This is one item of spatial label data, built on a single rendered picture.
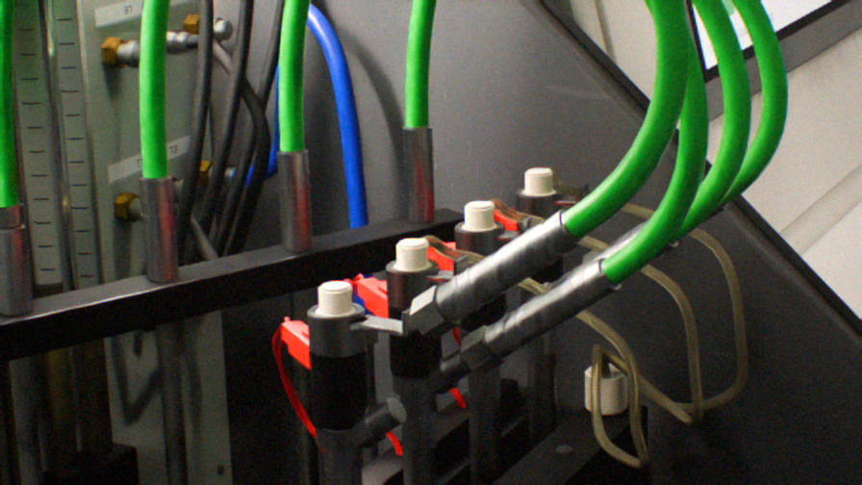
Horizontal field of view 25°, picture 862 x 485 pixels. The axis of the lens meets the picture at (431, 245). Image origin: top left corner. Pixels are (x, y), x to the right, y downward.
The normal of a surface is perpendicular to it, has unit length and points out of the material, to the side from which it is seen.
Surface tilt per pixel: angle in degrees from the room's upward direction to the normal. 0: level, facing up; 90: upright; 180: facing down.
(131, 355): 90
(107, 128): 90
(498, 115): 90
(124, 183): 90
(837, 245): 0
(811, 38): 76
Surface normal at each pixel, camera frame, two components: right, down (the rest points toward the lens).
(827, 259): -0.04, -0.96
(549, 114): -0.46, 0.26
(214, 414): 0.89, 0.11
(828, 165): 0.85, -0.13
